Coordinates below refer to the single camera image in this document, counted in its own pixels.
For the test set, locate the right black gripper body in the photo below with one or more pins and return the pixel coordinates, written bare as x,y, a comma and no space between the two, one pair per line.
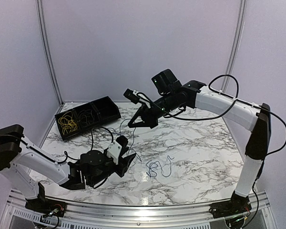
169,102

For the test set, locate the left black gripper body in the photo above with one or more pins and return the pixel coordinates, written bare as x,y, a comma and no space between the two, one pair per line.
97,179

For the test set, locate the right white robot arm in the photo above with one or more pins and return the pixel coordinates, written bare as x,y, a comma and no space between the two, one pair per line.
251,117

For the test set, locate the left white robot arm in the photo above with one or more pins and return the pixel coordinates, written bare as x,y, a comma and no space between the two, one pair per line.
17,152

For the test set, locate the black three-compartment bin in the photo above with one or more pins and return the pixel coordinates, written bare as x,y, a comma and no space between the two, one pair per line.
84,117

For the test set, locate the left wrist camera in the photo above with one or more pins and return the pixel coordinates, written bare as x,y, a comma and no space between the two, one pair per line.
118,148

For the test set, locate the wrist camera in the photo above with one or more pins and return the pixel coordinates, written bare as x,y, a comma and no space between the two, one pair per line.
118,148
136,97

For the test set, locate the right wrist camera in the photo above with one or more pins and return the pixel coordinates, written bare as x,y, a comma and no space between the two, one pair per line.
136,97

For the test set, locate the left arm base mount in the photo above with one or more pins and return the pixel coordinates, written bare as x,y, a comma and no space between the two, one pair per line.
48,207

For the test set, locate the aluminium front rail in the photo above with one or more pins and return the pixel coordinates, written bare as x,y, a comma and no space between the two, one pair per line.
80,215

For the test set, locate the left aluminium frame post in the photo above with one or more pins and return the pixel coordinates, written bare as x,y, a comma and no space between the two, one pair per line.
46,47

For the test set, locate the aluminium frame post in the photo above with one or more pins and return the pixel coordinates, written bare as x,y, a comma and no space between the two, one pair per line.
46,47
237,36

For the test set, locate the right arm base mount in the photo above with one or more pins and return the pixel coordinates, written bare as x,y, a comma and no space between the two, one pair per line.
226,209

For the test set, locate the right aluminium frame post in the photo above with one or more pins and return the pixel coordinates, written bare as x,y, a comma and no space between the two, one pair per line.
237,36

